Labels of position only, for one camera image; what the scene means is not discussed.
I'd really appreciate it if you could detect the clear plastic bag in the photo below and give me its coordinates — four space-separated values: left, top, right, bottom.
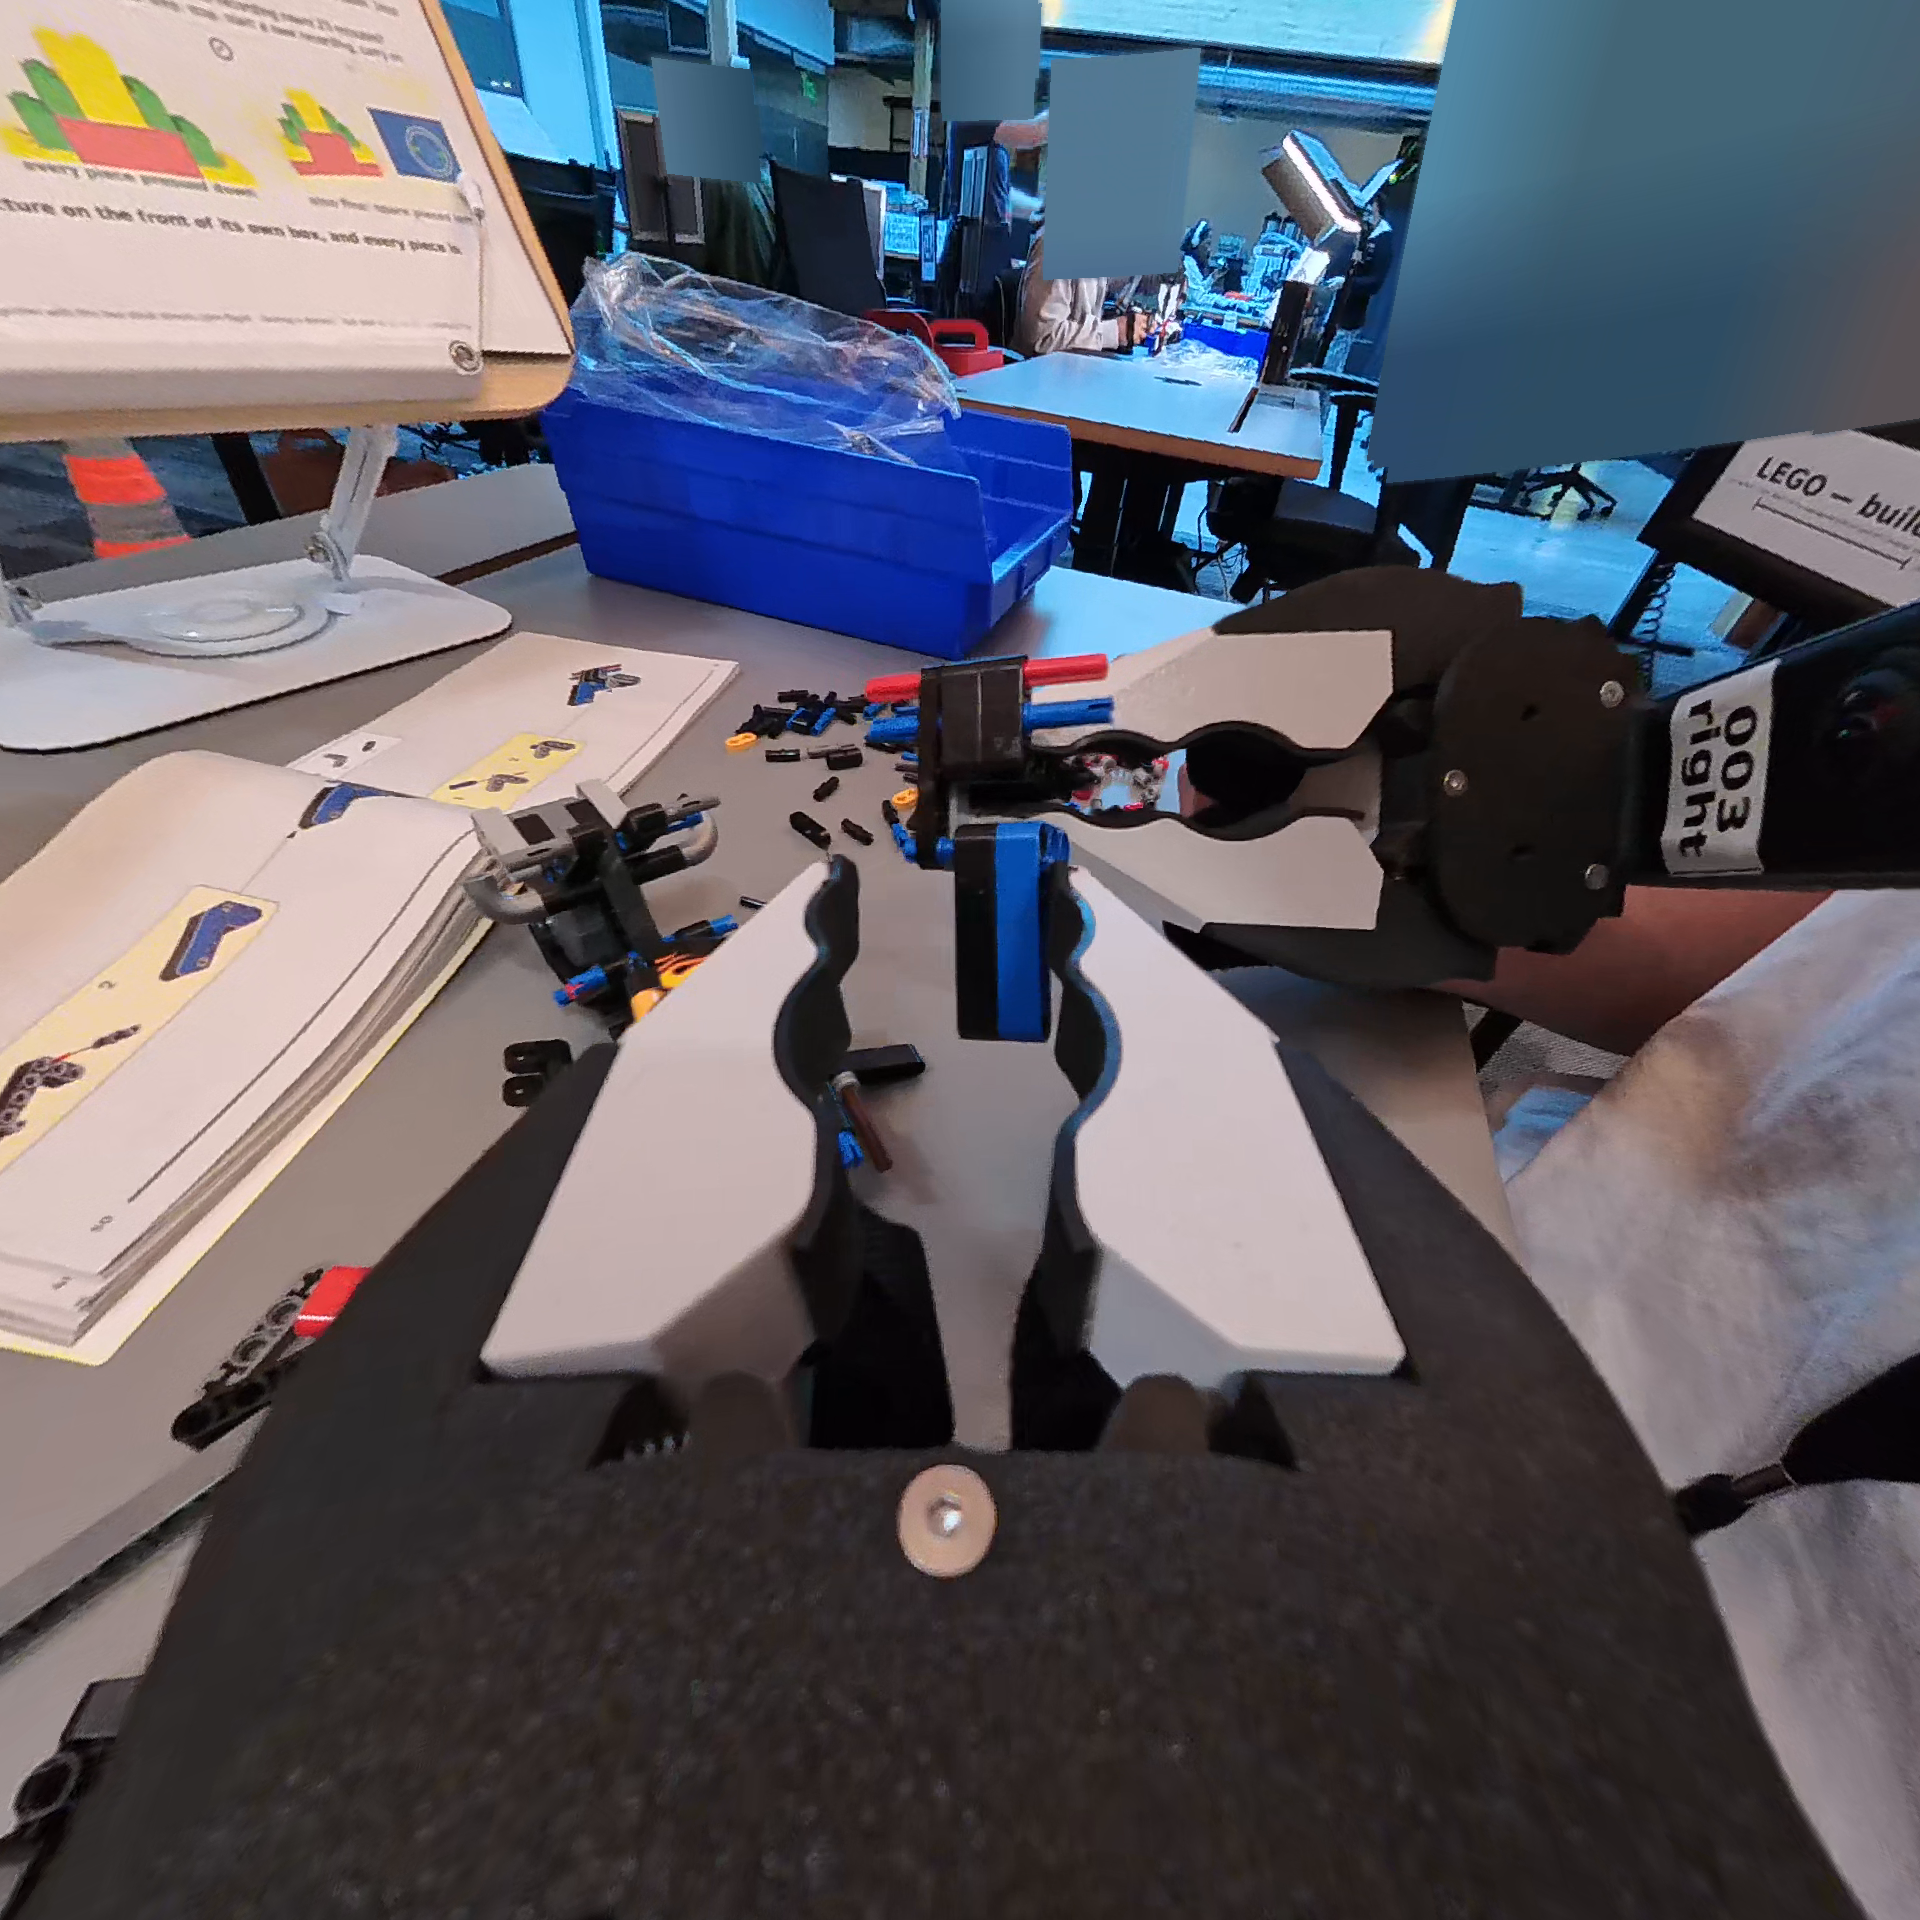
570 246 964 454

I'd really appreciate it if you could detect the orange traffic cone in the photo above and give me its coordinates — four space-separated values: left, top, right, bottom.
59 440 193 561

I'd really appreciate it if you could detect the framed marker sign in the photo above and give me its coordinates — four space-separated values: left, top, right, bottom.
1635 427 1920 634

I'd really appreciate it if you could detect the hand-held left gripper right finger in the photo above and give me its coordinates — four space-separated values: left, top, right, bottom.
1036 866 1412 1390

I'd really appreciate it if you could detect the black lego frame with axles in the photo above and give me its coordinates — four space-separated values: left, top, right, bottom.
861 651 1116 869

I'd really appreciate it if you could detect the red crate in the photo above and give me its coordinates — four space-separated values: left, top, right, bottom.
861 307 1002 387

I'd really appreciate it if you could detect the open instruction booklet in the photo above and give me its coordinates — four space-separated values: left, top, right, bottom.
0 630 741 1368

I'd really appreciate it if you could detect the blue storage bin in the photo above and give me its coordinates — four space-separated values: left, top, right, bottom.
540 353 1077 662

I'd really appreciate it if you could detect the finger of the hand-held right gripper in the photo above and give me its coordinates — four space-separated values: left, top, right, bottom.
1030 626 1401 760
1047 787 1395 940

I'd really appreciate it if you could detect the white document stand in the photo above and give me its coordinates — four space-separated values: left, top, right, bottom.
0 422 514 753

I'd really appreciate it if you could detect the instruction sheet on stand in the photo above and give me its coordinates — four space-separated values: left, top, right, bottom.
0 0 578 449

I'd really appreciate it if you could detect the black shoulder strap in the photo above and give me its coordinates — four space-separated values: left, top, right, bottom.
1671 1371 1920 1539

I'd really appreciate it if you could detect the partly built lego truck chassis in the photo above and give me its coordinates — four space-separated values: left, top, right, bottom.
462 778 769 1108

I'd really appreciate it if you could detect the person's right forearm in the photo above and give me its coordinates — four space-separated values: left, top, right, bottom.
1476 883 1823 1059

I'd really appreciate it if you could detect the background wooden desk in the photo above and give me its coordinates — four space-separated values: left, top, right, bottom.
951 347 1325 485

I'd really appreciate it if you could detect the pile of large black lego pieces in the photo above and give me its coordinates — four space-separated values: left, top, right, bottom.
0 1677 145 1853

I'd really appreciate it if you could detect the pile of small lego pieces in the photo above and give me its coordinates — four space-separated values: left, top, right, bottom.
725 682 940 845

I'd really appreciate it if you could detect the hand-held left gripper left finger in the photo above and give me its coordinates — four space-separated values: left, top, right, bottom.
479 856 863 1390

